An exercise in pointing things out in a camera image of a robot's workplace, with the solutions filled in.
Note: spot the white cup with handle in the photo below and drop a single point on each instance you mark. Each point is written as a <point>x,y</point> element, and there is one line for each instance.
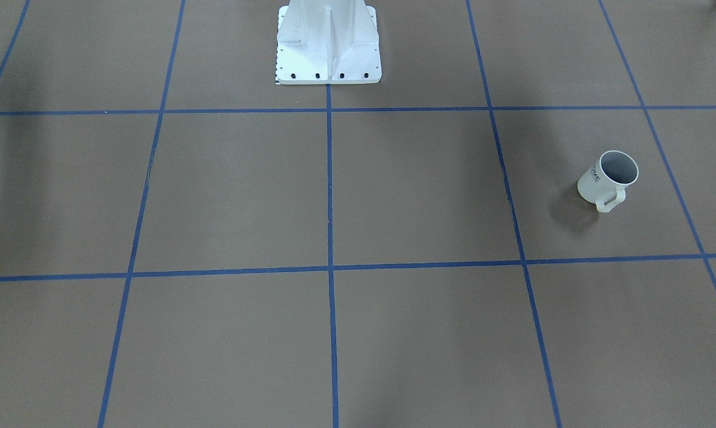
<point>605,183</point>

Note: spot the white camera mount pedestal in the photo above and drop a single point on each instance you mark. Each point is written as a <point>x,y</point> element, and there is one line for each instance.
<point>327,42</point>

